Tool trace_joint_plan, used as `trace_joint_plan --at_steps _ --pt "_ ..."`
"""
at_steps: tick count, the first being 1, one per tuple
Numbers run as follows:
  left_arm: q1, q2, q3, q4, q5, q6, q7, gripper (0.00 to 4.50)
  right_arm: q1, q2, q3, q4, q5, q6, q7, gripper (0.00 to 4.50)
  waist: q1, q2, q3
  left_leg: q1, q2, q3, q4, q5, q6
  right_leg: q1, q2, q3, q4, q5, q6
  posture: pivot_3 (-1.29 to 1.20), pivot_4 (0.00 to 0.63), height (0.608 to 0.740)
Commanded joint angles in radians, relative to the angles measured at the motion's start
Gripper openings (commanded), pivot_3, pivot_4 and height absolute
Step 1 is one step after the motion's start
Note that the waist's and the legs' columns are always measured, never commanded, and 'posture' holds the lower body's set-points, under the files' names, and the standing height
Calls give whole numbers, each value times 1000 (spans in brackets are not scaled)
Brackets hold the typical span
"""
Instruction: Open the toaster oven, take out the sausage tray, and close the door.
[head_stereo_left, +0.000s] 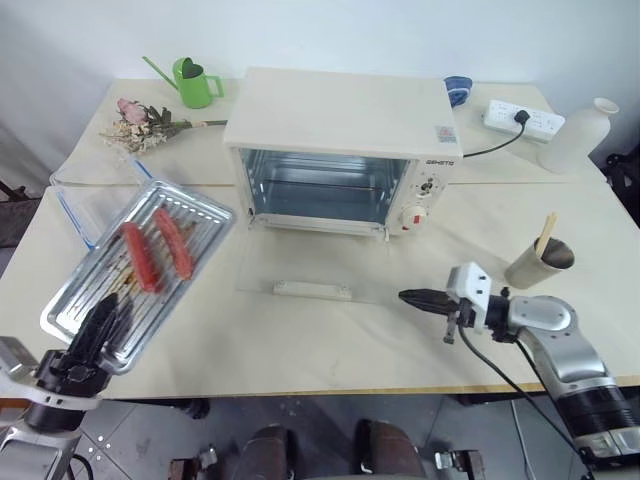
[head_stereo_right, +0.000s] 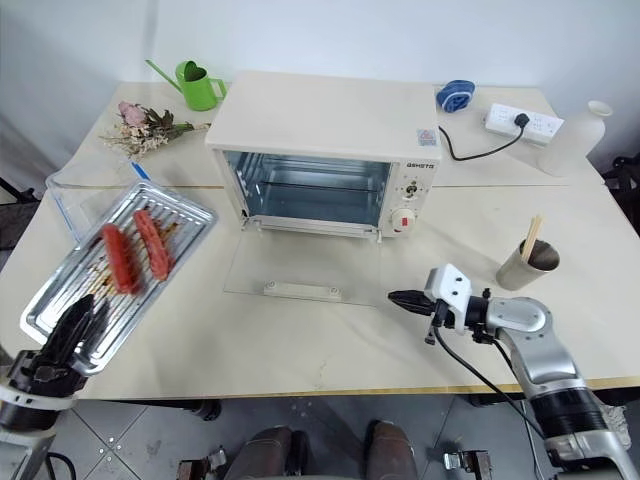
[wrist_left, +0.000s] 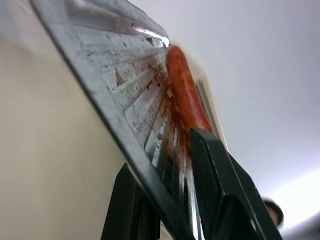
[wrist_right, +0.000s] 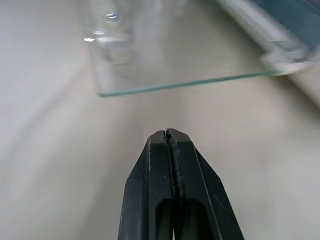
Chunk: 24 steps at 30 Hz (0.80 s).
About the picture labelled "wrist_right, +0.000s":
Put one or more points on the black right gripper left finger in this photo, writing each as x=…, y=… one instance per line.
x=140, y=190

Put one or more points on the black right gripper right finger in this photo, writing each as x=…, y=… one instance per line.
x=200, y=190

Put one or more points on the clear glass tray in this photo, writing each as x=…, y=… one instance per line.
x=155, y=62

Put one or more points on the dark blue panel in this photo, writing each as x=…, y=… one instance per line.
x=292, y=17

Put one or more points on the white metal frame rail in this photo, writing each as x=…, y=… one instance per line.
x=272, y=42

